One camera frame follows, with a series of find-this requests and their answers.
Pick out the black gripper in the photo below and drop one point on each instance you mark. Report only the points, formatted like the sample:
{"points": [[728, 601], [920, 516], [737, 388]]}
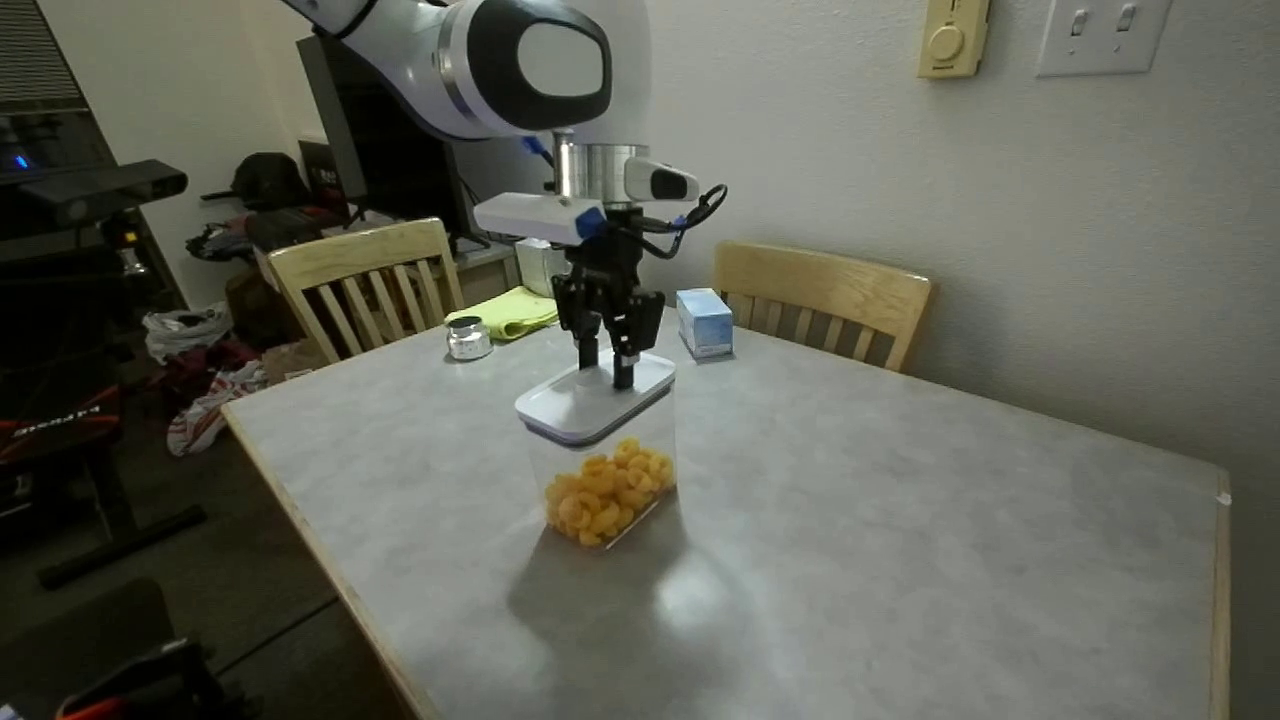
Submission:
{"points": [[610, 263]]}

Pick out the white rectangular container lid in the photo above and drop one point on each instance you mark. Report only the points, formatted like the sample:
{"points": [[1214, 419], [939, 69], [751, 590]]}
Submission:
{"points": [[584, 402]]}

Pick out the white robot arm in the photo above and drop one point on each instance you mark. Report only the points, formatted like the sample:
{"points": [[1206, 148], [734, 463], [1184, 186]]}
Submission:
{"points": [[466, 62]]}

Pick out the clear plastic food container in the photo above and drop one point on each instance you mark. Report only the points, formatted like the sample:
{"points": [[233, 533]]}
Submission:
{"points": [[606, 465]]}

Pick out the clear container with yellow snacks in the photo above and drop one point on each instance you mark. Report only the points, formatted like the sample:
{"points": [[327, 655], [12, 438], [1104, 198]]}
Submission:
{"points": [[606, 495]]}

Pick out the blue tissue box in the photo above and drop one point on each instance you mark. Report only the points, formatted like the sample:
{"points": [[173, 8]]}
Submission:
{"points": [[704, 321]]}

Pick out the green cloth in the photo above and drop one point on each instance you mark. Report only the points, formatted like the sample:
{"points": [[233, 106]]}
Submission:
{"points": [[513, 312]]}

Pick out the wooden slat-back chair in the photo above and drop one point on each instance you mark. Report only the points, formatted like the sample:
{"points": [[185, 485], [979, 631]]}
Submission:
{"points": [[827, 295], [364, 272]]}

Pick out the black monitor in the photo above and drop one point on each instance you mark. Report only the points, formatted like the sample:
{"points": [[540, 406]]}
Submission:
{"points": [[381, 146]]}

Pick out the dark bag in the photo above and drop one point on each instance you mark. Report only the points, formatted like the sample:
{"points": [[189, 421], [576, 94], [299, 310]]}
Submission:
{"points": [[269, 181]]}

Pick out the floor clutter pile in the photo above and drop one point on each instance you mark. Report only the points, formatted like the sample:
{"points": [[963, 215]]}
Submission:
{"points": [[214, 402]]}

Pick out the black stand base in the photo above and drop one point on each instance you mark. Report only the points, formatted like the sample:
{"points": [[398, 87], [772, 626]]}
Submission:
{"points": [[113, 533]]}

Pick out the red and black object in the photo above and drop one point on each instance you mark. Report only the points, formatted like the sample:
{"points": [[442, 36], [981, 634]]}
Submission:
{"points": [[135, 685]]}

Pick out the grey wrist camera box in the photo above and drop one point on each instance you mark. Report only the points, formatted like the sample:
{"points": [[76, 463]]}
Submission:
{"points": [[532, 216]]}

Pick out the beige wall thermostat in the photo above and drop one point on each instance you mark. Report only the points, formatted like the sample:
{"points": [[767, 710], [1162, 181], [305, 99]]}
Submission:
{"points": [[954, 36]]}

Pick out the black depth camera bar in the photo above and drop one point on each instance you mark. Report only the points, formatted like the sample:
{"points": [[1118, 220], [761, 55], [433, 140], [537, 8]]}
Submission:
{"points": [[93, 190]]}

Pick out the white light switch plate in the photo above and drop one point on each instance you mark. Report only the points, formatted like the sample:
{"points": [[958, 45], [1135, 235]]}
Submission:
{"points": [[1102, 35]]}

